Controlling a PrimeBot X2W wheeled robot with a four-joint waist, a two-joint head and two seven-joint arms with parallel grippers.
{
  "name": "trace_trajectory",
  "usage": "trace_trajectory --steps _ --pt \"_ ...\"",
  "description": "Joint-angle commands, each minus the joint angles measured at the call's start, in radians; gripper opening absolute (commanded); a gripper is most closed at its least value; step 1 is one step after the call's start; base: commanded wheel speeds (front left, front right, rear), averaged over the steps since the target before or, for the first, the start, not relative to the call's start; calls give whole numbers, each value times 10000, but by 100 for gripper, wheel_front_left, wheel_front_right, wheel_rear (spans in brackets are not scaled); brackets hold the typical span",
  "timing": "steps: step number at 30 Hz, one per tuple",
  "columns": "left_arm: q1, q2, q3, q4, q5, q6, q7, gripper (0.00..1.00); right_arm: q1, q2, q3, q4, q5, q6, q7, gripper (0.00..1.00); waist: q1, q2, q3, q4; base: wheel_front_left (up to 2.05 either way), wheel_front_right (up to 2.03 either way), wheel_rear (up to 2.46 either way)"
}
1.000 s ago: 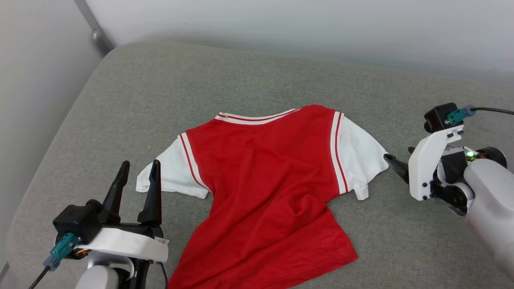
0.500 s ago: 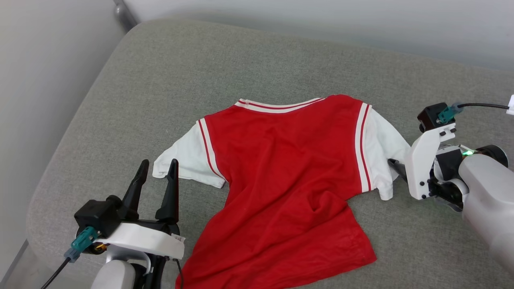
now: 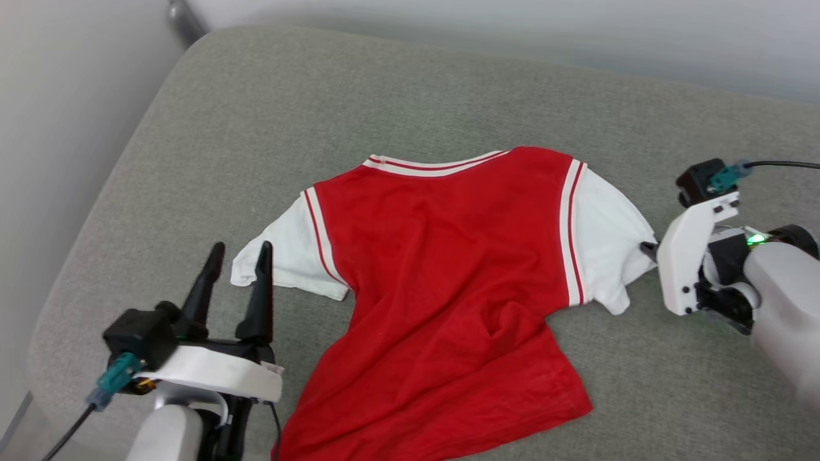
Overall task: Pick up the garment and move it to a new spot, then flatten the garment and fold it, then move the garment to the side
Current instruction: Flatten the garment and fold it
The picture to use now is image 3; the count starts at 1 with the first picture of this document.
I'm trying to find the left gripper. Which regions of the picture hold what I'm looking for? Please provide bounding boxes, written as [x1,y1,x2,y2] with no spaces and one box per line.
[170,241,284,461]

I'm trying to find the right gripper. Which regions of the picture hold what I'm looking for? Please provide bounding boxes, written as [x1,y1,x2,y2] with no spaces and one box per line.
[639,224,820,335]

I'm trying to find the red and white t-shirt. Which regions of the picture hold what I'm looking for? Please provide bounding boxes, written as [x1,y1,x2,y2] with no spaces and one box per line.
[231,146,659,461]

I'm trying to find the grey fabric sofa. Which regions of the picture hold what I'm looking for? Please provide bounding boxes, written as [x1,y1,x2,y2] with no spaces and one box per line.
[26,26,820,461]

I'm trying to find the grey metal pole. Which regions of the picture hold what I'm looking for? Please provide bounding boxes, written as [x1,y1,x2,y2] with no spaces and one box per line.
[168,0,209,47]

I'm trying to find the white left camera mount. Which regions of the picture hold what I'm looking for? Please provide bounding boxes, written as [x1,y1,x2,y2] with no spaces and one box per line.
[131,346,284,403]

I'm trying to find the black right camera cable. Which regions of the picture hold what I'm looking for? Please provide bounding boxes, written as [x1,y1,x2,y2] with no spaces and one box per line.
[708,159,820,195]

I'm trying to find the black camera cable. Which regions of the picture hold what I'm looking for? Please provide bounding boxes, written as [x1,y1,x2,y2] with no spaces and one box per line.
[708,159,820,195]
[42,352,142,461]

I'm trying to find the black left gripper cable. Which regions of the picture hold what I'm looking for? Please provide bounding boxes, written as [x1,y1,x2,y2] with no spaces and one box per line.
[268,401,284,461]

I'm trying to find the black left camera cable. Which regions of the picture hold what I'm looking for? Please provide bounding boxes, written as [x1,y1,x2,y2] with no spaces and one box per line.
[42,352,142,461]

